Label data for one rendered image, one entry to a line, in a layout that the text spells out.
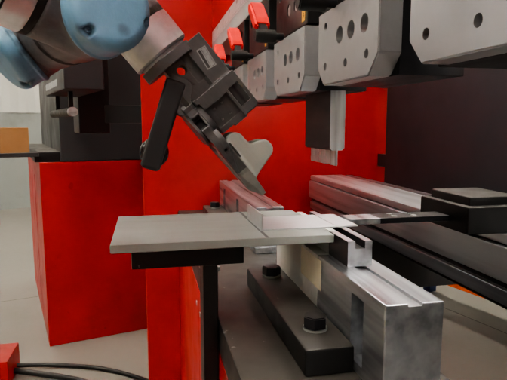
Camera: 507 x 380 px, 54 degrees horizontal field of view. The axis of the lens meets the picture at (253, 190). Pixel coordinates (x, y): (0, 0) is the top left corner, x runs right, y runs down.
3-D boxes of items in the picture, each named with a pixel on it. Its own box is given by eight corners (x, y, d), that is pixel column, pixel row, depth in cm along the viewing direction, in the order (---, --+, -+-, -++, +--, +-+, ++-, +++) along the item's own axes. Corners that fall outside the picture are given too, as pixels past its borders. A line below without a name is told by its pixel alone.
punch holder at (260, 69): (247, 102, 95) (247, 13, 93) (290, 102, 97) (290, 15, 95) (265, 98, 81) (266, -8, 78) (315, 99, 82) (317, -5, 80)
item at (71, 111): (50, 117, 195) (48, 96, 194) (57, 117, 197) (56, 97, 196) (68, 116, 156) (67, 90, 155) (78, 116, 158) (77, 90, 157)
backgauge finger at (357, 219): (329, 222, 75) (330, 190, 74) (480, 216, 80) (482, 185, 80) (363, 240, 63) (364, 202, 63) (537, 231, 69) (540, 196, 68)
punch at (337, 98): (305, 160, 73) (305, 95, 72) (318, 160, 73) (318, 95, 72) (329, 166, 63) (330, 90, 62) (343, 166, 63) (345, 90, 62)
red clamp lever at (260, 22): (246, -2, 74) (256, 33, 68) (272, 0, 75) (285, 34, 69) (244, 10, 76) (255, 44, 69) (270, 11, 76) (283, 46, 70)
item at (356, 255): (296, 231, 76) (296, 212, 76) (314, 230, 77) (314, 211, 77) (347, 267, 57) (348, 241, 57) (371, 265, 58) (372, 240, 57)
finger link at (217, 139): (249, 167, 60) (202, 111, 58) (240, 175, 60) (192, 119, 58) (241, 164, 65) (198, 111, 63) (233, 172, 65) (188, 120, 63)
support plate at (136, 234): (118, 222, 72) (118, 216, 72) (291, 216, 78) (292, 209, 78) (109, 254, 55) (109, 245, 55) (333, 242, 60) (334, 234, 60)
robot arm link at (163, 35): (115, 44, 56) (118, 54, 64) (142, 76, 57) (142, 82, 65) (165, 2, 57) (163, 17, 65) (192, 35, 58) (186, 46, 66)
